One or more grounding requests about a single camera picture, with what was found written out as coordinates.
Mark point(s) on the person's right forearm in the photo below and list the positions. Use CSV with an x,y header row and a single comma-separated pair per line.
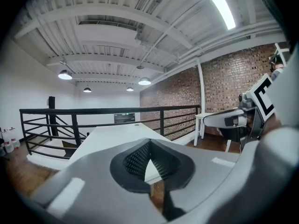
x,y
272,125

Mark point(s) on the long fluorescent ceiling light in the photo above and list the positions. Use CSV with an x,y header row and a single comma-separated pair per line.
x,y
222,6

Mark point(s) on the clear plastic water bottle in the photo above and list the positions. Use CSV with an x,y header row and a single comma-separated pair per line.
x,y
9,143
16,140

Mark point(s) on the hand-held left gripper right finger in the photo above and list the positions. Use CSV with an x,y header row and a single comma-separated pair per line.
x,y
205,169

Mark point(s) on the small white table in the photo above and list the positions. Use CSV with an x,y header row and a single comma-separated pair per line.
x,y
200,116

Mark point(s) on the long white table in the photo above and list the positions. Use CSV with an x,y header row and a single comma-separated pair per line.
x,y
116,134

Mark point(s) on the round ceiling detector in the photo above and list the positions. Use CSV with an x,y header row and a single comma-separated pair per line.
x,y
140,67

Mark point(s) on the small dome pendant lamp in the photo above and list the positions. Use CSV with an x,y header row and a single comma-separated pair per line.
x,y
87,90
130,89

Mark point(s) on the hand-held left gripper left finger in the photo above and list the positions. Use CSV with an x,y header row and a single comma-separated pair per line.
x,y
93,178

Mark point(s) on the black speaker post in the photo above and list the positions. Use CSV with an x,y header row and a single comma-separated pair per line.
x,y
51,104

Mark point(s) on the white metal frame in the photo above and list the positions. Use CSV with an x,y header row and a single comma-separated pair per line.
x,y
280,52

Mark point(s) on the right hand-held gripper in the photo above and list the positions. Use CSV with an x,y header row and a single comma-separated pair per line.
x,y
262,97

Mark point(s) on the black wall panel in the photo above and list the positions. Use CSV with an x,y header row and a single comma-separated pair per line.
x,y
124,118

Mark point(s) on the black metal railing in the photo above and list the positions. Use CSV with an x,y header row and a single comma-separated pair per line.
x,y
93,110

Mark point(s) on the person's head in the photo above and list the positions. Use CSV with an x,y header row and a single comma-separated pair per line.
x,y
276,65

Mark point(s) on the white support column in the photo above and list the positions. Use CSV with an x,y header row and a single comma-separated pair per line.
x,y
201,85

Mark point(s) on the large dome pendant lamp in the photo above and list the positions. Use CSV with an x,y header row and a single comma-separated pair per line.
x,y
144,81
65,75

